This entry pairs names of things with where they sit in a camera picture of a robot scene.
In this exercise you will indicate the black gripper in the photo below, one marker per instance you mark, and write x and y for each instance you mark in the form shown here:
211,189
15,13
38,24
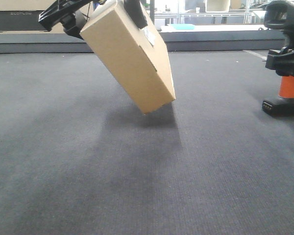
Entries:
68,13

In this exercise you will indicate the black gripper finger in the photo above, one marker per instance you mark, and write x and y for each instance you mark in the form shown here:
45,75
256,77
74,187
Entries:
283,64

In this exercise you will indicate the black orange barcode scanner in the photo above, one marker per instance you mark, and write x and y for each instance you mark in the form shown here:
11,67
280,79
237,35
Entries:
280,16

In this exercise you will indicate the brown cardboard package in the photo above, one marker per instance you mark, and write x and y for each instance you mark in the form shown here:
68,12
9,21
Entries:
137,58

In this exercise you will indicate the large cardboard box background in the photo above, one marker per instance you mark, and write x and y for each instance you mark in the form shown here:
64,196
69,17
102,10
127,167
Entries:
18,16

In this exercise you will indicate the white background table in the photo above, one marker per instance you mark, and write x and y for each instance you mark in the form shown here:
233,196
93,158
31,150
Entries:
219,27

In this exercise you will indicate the cyan tray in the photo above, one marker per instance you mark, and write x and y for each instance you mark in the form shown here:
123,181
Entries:
182,27

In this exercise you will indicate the grey conveyor end barrier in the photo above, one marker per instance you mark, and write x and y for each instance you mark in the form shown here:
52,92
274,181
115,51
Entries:
175,41

